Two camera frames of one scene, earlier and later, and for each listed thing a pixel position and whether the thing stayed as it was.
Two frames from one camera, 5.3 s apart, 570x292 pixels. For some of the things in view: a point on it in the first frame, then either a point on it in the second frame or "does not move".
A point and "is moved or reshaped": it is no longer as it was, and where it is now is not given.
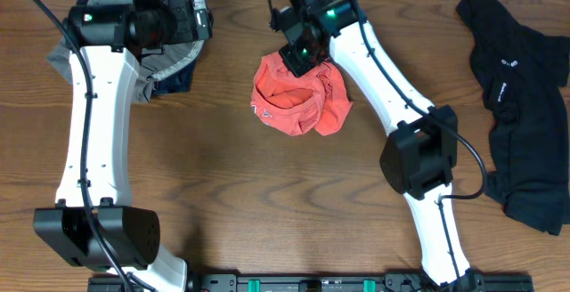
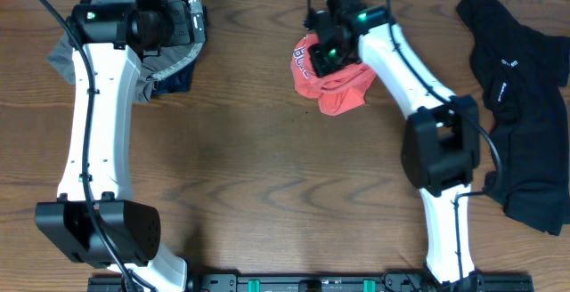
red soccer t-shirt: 312,101 is moved or reshaped
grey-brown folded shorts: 152,61 does not move
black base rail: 318,280 does not move
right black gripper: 297,66 to 323,63
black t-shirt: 524,77 does not move
